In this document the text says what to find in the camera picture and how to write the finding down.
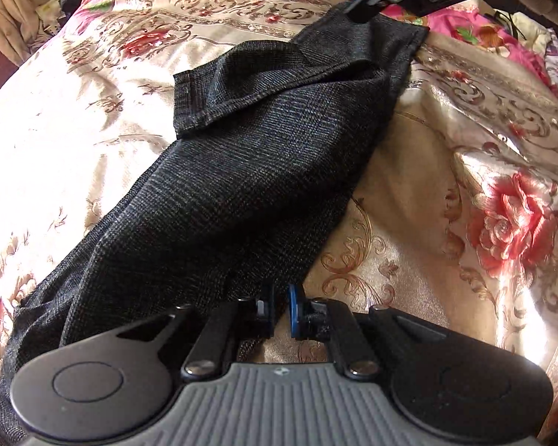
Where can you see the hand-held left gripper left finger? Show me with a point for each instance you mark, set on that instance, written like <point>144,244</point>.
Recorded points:
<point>264,309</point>

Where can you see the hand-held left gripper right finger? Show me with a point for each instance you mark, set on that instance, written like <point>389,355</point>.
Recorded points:
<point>294,311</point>

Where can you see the dark grey pants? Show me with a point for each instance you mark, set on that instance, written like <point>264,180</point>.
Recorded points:
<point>242,148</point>

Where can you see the cream cloth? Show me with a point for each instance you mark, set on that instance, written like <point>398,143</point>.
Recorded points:
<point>532,32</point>

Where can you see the floral satin bedspread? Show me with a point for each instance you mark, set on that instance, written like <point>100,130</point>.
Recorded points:
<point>74,125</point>

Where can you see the white green packet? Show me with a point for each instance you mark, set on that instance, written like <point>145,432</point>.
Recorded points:
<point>49,14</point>

